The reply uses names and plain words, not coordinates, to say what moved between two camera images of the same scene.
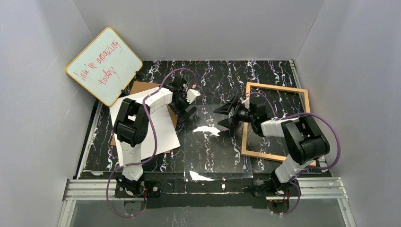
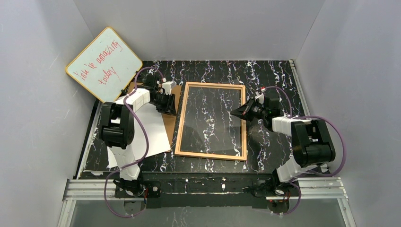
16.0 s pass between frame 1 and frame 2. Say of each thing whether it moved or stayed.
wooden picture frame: moved
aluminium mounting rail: stayed
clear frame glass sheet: moved
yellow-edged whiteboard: stayed
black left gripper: moved
